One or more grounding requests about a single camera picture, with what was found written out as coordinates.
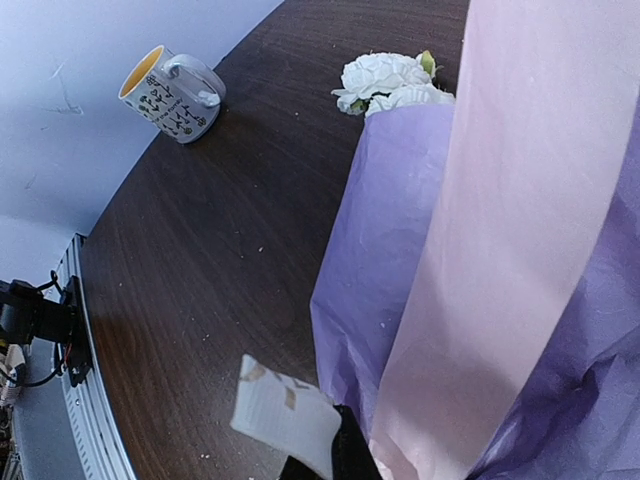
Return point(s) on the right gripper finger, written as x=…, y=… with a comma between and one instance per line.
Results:
x=351, y=457

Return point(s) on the beige ribbon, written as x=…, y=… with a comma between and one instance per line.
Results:
x=287, y=414

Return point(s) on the purple pink wrapping paper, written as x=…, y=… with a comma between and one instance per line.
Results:
x=478, y=303

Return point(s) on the patterned mug yellow inside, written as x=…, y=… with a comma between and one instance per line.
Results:
x=179, y=94

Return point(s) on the front aluminium rail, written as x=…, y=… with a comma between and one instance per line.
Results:
x=98, y=442

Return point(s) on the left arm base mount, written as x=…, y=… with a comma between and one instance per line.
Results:
x=52, y=313

